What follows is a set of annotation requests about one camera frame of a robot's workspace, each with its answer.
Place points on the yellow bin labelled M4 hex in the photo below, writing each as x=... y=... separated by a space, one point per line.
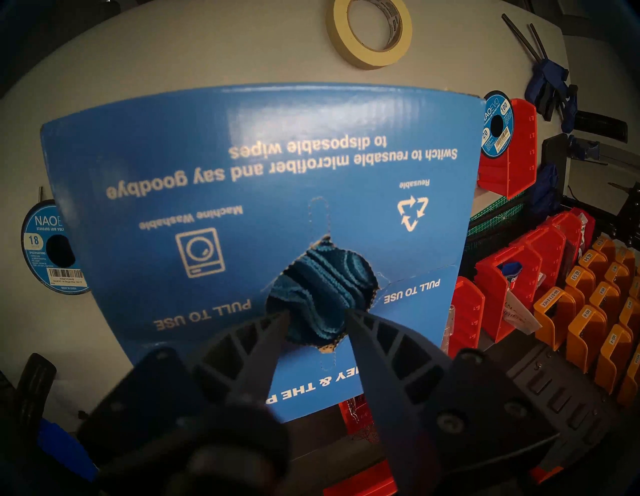
x=552 y=325

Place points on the yellow bin labelled M3-6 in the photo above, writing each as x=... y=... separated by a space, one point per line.
x=585 y=345

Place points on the black cylindrical bottle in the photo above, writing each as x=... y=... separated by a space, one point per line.
x=32 y=390

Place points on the yellow bin labelled M3X6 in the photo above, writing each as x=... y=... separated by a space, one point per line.
x=631 y=380

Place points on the blue microfiber towel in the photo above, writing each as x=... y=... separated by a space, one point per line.
x=325 y=290

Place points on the black flat block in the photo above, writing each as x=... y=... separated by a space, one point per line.
x=555 y=160

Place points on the dark grey pegboard panel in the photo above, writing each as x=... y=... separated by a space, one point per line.
x=550 y=400

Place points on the white paper packet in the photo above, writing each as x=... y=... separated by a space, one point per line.
x=520 y=312

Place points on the blue shop towel box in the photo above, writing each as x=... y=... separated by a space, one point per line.
x=250 y=150

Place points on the red bin with plastic bag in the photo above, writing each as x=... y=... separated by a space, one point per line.
x=360 y=482

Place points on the yellow bin labelled M3-4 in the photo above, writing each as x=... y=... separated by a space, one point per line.
x=612 y=365

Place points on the blue plastic bin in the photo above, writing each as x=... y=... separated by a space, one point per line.
x=65 y=445

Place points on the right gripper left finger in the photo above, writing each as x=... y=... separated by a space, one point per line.
x=240 y=360

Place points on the yellow parts bin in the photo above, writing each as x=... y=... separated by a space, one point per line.
x=630 y=320
x=604 y=247
x=625 y=260
x=602 y=305
x=614 y=280
x=592 y=265

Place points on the small blue object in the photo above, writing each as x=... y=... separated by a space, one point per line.
x=511 y=272

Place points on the black metal stand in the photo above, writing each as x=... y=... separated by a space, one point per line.
x=625 y=215

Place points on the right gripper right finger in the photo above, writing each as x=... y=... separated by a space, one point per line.
x=395 y=380

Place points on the yellow bin labelled M2.5-5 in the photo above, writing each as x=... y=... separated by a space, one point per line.
x=579 y=290

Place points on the green cutting mat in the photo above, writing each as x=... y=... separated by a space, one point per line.
x=495 y=215

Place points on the beige masking tape roll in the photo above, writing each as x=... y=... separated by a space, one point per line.
x=340 y=40

